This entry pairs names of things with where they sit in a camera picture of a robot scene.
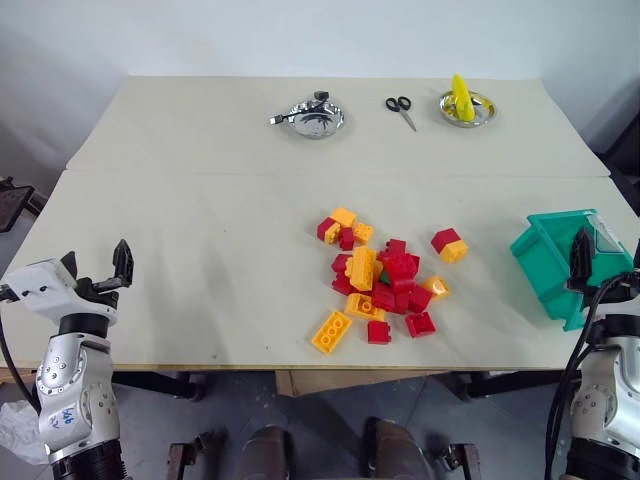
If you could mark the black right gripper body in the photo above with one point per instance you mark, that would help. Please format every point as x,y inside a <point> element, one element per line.
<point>607,286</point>

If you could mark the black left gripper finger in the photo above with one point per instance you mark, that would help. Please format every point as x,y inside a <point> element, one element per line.
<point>123,262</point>
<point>70,264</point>

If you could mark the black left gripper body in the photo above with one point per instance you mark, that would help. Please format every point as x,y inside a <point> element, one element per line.
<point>100,294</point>

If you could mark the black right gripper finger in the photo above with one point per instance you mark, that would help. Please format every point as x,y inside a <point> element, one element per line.
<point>582,257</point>

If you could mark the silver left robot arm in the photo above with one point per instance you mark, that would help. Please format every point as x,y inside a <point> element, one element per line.
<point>75,390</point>

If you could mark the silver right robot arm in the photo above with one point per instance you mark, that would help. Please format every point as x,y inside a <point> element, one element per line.
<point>605,400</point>

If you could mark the cardboard box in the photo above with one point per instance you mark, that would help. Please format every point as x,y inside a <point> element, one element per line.
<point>345,382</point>

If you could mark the green plastic bin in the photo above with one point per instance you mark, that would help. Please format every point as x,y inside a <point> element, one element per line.
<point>547,260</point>

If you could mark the black stand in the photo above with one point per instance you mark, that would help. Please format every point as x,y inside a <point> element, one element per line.
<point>12,200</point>

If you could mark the white crumpled plastic bag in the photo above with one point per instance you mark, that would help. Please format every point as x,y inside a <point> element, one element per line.
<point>17,432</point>

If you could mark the round metal dish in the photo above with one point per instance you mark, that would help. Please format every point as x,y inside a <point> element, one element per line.
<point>482,112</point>
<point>315,122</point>

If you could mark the large red toy block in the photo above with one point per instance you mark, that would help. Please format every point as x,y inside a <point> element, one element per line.
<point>400,265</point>

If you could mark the green toy block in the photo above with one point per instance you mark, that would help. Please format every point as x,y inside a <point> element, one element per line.
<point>385,277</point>

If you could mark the yellow toy corn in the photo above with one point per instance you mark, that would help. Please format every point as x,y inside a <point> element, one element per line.
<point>462,97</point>

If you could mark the dark rounded shape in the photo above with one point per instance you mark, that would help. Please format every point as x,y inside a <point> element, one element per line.
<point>395,450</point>
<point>265,452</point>

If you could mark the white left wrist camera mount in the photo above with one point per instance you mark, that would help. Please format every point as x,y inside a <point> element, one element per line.
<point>42,290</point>

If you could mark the black table frame bar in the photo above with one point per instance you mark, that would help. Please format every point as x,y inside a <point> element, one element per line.
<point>515,382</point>
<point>155,384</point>

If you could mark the rusty metal bracket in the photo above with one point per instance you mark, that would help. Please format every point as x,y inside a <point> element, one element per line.
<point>457,460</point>
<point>192,455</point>

